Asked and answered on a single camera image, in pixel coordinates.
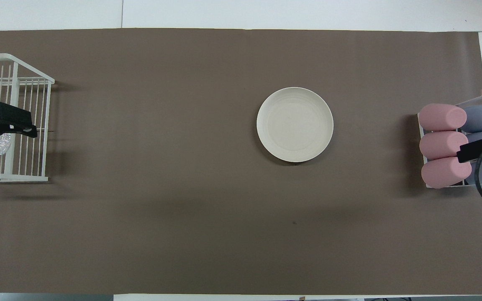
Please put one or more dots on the pink plastic cup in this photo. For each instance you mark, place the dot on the pink plastic cup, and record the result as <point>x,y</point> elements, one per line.
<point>444,172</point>
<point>442,117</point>
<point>442,145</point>

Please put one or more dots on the brown table mat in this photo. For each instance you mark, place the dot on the brown table mat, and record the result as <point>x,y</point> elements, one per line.
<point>182,167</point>

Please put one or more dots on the cream round plate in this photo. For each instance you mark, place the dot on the cream round plate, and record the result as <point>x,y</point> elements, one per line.
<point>294,124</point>

